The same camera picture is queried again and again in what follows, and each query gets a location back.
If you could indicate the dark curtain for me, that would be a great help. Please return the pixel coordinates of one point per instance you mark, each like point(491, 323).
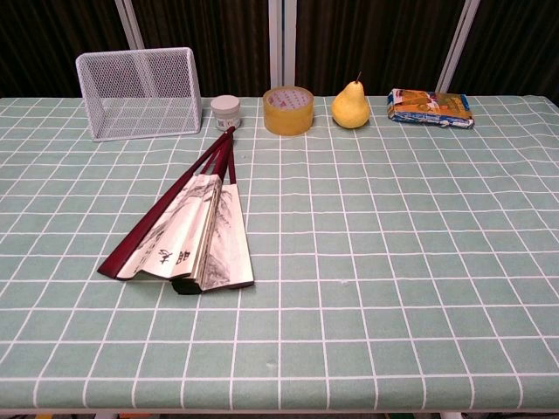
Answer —
point(371, 39)

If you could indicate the blue orange snack packet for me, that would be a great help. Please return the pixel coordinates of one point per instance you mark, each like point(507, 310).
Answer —
point(430, 109)

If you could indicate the yellowish packing tape roll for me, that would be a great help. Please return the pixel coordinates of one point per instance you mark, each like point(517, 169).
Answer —
point(288, 115)

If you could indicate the green checked tablecloth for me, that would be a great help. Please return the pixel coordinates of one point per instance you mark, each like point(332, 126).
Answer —
point(371, 244)

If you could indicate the painted paper folding fan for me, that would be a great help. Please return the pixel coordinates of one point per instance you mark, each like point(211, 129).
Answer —
point(174, 244)

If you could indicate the yellow pear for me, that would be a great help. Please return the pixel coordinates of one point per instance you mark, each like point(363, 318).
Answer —
point(350, 109)

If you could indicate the white frame post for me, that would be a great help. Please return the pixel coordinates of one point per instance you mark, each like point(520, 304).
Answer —
point(131, 24)
point(281, 43)
point(458, 43)

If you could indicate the small white jar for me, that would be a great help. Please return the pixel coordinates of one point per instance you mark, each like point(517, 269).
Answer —
point(225, 109)

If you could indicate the white table frame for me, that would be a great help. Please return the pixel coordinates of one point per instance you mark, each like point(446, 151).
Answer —
point(279, 411)

